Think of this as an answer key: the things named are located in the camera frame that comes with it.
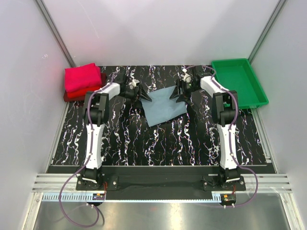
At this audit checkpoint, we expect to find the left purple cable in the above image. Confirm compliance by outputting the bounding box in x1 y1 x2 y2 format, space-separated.
58 73 116 227

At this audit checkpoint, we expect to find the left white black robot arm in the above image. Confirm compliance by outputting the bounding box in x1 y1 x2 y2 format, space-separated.
78 74 152 190

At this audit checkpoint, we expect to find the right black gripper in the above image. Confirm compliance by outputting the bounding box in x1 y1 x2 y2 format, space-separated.
169 79 199 104

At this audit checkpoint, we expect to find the white slotted cable duct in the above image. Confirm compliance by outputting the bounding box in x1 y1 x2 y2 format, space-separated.
42 191 226 203

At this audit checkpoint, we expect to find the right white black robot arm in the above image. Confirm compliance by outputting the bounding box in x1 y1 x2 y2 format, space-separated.
169 66 240 190

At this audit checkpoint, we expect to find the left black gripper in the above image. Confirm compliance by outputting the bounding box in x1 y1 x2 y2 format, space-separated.
119 85 152 110

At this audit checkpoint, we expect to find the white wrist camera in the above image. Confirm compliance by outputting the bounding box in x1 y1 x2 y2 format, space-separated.
180 69 192 83
129 79 140 90

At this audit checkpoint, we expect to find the black mounting base plate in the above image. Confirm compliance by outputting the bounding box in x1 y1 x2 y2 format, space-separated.
76 174 246 192

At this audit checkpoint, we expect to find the green plastic tray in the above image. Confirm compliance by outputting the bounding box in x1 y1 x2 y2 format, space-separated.
212 58 269 109

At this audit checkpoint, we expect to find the folded pink t shirt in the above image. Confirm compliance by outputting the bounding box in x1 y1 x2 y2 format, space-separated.
64 63 102 92

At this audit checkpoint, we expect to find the grey blue t shirt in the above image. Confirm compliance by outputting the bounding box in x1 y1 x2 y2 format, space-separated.
141 86 187 127

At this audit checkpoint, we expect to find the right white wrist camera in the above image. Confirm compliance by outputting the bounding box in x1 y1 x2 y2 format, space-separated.
180 69 192 83

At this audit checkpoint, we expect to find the aluminium frame rail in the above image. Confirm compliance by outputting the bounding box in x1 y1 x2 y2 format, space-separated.
32 174 292 193

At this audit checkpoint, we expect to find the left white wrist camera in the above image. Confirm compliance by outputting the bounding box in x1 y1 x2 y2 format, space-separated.
129 79 140 90

